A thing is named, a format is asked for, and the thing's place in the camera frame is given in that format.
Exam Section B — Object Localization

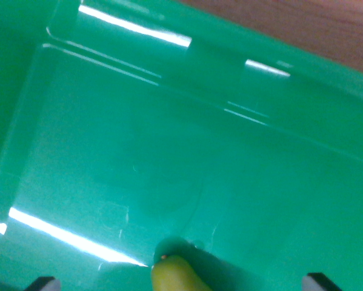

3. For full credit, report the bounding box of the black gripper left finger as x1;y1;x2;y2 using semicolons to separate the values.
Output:
24;276;62;291

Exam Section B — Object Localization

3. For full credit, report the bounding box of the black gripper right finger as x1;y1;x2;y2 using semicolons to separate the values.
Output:
301;272;342;291

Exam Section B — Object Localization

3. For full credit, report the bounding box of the yellow-green toy pear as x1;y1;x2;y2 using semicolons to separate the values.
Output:
150;254;213;291

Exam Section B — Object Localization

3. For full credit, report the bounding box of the green plastic bin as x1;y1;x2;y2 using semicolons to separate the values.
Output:
0;0;363;291

